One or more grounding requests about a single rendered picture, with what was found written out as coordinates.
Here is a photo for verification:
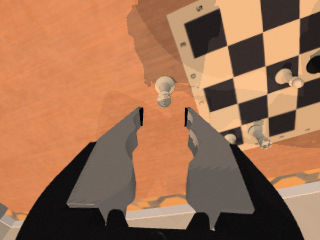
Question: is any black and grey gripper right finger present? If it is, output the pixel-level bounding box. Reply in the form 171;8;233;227
185;107;304;240

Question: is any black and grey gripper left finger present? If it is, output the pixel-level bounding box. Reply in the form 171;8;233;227
15;107;144;240

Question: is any black and cream chessboard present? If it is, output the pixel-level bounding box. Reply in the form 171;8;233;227
166;0;320;151

